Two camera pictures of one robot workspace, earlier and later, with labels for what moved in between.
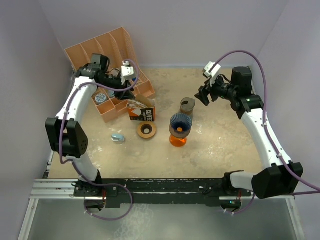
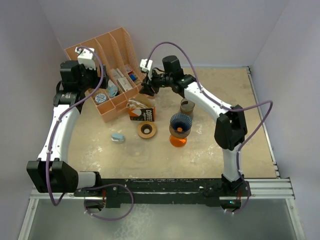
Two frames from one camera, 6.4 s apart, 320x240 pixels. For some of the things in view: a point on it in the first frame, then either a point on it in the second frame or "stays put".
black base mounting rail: [205, 192] stays put
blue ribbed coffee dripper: [180, 122] stays put
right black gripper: [203, 95] to [147, 89]
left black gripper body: [112, 82] to [90, 79]
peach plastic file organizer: [116, 44] stays put
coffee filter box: [141, 108] stays put
